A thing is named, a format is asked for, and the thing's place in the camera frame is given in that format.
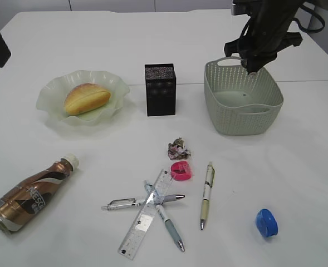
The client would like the pinkish paper ball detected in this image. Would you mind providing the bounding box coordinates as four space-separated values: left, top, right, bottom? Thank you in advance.
168 137 191 160

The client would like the silver grey pen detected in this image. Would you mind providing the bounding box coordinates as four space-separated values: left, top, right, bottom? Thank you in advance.
101 194 185 211

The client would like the black mesh pen holder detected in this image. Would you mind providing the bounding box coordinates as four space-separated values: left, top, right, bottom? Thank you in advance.
144 63 177 116

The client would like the grey green plastic basket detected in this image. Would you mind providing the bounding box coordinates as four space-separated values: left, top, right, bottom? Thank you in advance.
204 56 284 136

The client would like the clear plastic ruler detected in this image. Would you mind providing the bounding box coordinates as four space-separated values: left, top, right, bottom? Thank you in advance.
118 169 172 260

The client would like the beige white pen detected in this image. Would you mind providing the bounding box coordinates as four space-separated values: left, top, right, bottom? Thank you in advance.
200 161 215 230

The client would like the pink pencil sharpener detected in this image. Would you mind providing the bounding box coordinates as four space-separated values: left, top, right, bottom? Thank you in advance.
170 161 192 181

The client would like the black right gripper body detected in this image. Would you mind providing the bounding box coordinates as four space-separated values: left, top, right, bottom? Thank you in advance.
224 28 302 70

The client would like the pale green glass plate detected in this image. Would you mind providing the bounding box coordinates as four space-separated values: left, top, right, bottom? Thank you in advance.
36 70 130 126

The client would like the light blue pen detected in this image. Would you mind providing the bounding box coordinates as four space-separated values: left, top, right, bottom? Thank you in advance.
155 194 185 252

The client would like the blue pencil sharpener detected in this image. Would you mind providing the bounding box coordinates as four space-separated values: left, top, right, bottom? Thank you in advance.
255 209 278 238

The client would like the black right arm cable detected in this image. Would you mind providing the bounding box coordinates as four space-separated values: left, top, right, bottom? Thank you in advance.
293 1 326 33

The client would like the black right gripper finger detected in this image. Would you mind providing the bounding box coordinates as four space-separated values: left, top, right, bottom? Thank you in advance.
248 69 260 76

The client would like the yellow bread roll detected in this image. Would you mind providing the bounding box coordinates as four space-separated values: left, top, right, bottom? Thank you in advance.
63 83 111 116

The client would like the brown coffee bottle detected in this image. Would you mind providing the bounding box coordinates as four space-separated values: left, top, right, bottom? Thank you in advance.
0 154 79 234

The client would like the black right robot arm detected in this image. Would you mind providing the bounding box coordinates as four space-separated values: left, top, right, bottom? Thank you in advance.
224 0 326 74

